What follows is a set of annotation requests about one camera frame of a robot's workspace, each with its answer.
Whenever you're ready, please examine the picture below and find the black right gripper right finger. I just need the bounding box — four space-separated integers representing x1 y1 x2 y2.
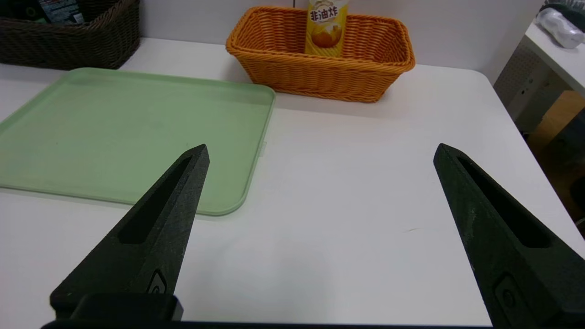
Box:
433 143 585 327

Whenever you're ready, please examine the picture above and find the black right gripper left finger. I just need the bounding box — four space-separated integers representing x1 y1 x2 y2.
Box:
50 144 210 320

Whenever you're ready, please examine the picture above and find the dark green rectangular bottle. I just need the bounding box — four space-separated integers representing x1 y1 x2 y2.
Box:
13 0 46 21

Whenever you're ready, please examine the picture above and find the yellow potato chips box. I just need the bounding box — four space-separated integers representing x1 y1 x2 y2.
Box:
305 0 350 58

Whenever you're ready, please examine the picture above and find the dark brown wicker basket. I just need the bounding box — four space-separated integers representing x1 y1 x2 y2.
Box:
0 0 141 71

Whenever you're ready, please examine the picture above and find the orange wicker basket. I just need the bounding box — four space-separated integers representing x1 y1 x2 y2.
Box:
225 5 416 103

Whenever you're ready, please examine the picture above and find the light green plastic tray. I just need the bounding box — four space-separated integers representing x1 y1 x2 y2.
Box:
0 68 276 216

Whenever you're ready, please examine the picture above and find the white side table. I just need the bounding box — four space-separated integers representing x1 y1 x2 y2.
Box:
493 18 585 134

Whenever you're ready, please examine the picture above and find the clear plastic bag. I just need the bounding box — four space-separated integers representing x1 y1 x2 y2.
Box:
535 6 585 49

